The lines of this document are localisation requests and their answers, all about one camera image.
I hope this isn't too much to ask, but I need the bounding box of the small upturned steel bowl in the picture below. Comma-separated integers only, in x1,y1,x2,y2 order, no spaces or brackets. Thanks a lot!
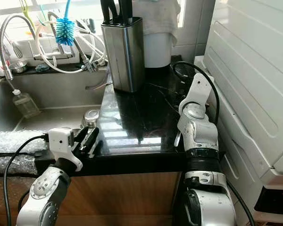
82,109,100,129

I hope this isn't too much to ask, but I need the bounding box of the steel sink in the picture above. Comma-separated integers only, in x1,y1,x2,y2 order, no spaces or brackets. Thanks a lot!
0,71,109,132

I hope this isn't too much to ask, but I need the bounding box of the clear purple tube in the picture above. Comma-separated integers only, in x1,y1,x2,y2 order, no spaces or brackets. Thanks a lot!
85,68,109,90

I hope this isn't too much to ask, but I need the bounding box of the clear plastic bottle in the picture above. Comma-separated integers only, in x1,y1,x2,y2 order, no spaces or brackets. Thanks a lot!
12,89,42,118

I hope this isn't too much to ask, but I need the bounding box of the wooden cabinet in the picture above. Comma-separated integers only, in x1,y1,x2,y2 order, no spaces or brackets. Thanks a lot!
0,172,184,226

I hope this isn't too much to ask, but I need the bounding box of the clear bubble wrap sheet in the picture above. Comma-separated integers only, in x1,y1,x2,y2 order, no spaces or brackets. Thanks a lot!
0,129,52,175

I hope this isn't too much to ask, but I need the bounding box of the teal scouring pad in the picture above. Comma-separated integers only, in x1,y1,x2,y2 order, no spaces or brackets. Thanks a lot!
35,64,50,73

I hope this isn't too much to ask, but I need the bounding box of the steel faucet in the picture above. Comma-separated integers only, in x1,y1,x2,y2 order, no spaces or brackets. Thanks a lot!
31,19,74,61

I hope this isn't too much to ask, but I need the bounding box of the steel knife block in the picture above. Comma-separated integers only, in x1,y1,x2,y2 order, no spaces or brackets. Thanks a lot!
101,16,145,93

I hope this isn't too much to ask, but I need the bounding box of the tiny steel bowl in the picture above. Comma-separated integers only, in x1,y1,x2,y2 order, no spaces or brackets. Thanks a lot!
12,60,29,74

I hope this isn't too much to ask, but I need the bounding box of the blue bottle brush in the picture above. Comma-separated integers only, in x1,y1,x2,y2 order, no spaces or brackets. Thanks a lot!
55,0,76,46

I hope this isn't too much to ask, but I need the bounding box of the thin teal hook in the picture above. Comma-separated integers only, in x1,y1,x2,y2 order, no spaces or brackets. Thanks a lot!
38,5,49,25

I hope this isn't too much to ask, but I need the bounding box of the white towel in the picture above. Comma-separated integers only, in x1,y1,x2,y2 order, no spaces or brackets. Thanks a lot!
132,0,182,45

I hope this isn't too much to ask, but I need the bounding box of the green peeler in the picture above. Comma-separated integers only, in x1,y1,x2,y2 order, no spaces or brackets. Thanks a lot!
19,0,31,20

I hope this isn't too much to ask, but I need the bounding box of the white ribbed appliance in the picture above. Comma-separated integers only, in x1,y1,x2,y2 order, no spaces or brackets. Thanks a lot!
193,0,283,189

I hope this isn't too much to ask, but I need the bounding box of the white washing machine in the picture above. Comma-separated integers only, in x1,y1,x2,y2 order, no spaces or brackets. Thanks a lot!
252,174,283,226

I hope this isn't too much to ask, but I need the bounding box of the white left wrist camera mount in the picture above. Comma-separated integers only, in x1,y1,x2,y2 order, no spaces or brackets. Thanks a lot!
47,128,83,171

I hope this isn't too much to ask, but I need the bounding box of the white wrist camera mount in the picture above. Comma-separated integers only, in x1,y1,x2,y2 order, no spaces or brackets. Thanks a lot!
47,128,83,171
179,73,215,116

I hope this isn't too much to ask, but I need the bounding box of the braided steel hose with valve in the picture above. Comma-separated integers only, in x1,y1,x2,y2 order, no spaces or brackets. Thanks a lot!
47,10,99,72

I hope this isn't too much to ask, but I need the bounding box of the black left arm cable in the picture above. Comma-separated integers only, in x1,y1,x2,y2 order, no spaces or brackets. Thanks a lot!
2,134,50,224

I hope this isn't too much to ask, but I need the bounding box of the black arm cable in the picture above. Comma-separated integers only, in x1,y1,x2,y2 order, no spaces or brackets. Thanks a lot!
2,134,50,224
172,61,221,124

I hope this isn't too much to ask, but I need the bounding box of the white coiled hose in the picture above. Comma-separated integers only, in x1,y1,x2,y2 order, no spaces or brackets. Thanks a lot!
35,19,107,73

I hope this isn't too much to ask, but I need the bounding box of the steel gooseneck spray hose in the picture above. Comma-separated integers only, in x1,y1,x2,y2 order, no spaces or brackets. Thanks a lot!
0,13,36,81

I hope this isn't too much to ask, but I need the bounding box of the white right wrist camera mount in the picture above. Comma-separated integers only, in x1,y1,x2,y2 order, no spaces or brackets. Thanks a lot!
179,73,215,116

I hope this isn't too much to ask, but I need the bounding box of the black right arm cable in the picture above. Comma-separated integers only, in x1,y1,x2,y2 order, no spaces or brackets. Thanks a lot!
172,61,221,124

